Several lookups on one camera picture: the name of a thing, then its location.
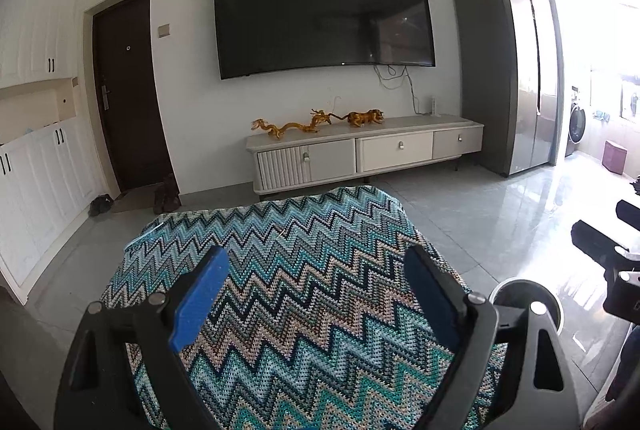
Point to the zigzag knitted table cloth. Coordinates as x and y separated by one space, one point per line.
315 326

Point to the purple storage box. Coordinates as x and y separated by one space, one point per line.
614 157

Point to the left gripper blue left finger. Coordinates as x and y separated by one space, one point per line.
193 295

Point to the washing machine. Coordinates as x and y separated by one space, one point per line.
576 128

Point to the black wall television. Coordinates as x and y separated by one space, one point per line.
258 36

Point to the beige wall switch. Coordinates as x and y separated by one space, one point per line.
163 30

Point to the white round trash bin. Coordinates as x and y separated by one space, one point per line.
518 292

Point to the white hallway cabinets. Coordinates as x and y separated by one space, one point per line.
49 171

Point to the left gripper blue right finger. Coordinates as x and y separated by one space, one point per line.
440 297

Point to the golden tiger figurine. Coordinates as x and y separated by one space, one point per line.
359 119

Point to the black shoes by door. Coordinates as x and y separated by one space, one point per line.
102 204

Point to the white tv cabinet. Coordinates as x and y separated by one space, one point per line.
339 152

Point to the grey steel refrigerator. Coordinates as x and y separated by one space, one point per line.
509 80

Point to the golden dragon figurine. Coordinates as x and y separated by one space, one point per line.
318 117

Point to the dark brown entrance door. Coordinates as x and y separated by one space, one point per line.
126 94

